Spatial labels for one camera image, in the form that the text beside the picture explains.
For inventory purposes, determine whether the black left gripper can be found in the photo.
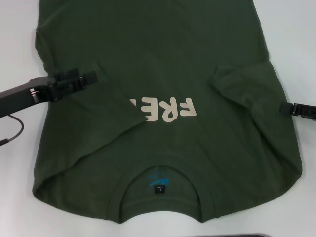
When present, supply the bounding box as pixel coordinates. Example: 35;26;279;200
0;69;98;119

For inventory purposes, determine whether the dark green FREE! t-shirt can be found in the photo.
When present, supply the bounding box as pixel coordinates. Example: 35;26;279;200
30;0;304;224

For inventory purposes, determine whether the black cable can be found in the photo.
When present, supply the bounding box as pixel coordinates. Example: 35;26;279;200
0;113;25;147

